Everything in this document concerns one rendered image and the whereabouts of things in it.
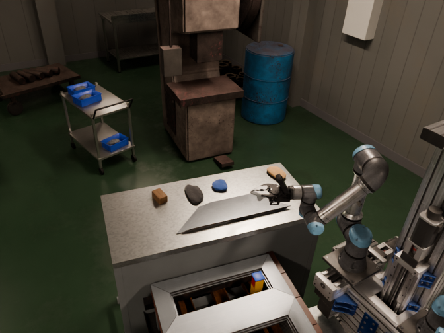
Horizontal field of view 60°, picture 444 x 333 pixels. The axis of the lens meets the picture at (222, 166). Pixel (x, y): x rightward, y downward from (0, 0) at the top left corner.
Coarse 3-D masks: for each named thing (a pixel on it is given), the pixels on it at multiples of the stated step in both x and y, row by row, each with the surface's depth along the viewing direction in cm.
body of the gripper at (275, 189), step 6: (270, 186) 196; (276, 186) 196; (288, 186) 198; (270, 192) 193; (276, 192) 193; (282, 192) 195; (270, 198) 195; (276, 198) 196; (282, 198) 197; (288, 198) 198; (270, 204) 197; (276, 204) 197
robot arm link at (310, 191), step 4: (308, 184) 198; (312, 184) 197; (316, 184) 198; (304, 188) 195; (308, 188) 195; (312, 188) 195; (316, 188) 196; (320, 188) 196; (304, 192) 194; (308, 192) 195; (312, 192) 195; (316, 192) 195; (320, 192) 195; (304, 196) 195; (308, 196) 195; (312, 196) 195; (316, 196) 196; (320, 196) 196; (304, 200) 199; (308, 200) 197; (312, 200) 197
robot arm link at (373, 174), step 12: (372, 168) 179; (384, 168) 178; (360, 180) 181; (372, 180) 177; (384, 180) 178; (348, 192) 183; (360, 192) 181; (372, 192) 180; (336, 204) 185; (348, 204) 184; (312, 216) 192; (324, 216) 188; (336, 216) 188; (312, 228) 188
